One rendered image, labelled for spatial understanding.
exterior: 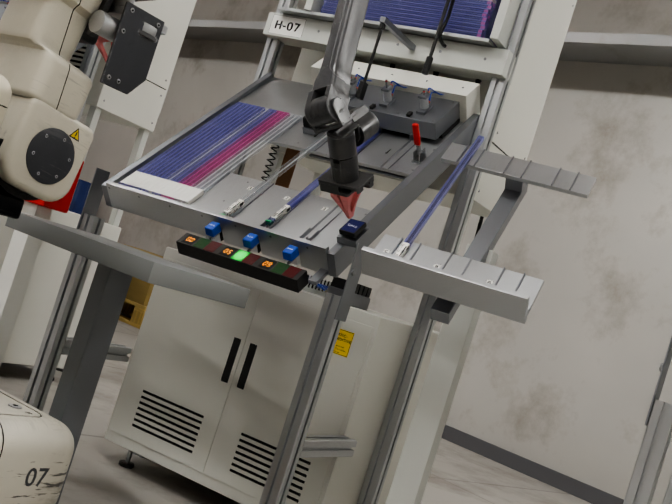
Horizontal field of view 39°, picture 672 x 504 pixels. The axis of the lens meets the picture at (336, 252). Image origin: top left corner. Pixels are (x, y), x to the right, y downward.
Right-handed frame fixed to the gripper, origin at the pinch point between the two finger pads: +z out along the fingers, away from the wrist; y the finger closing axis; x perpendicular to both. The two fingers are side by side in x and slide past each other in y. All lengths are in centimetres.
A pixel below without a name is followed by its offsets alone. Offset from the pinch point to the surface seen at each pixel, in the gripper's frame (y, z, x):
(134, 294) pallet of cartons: 321, 253, -192
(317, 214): 14.6, 8.0, -7.4
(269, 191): 31.1, 7.6, -11.0
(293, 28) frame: 64, -7, -72
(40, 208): 106, 23, 1
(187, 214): 42.8, 7.3, 5.9
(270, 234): 18.1, 6.4, 5.9
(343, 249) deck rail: 1.2, 8.1, 2.3
